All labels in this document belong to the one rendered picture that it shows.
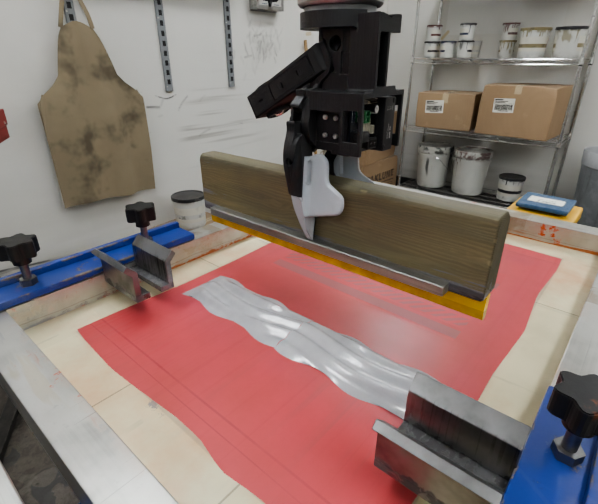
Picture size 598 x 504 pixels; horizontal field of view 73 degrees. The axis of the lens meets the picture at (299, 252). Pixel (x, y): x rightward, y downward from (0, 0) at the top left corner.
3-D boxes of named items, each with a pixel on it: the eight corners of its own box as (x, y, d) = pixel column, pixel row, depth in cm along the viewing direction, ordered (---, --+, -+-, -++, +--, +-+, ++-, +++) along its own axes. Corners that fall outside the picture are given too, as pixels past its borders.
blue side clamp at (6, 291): (181, 258, 70) (175, 220, 67) (198, 267, 67) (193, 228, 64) (-27, 341, 50) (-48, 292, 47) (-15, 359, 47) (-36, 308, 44)
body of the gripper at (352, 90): (356, 166, 35) (365, 4, 30) (284, 153, 40) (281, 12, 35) (399, 152, 40) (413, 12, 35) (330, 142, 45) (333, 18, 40)
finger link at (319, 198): (329, 256, 39) (342, 159, 36) (284, 240, 43) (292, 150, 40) (347, 250, 41) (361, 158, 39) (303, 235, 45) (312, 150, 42)
